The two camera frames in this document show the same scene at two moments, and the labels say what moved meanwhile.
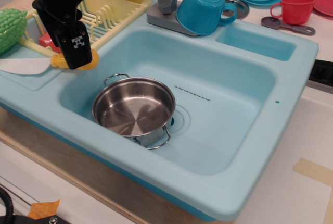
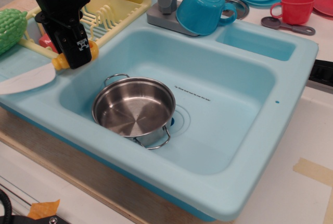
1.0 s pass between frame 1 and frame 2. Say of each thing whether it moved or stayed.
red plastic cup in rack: stayed
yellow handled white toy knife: moved
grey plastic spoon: stayed
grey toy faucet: stayed
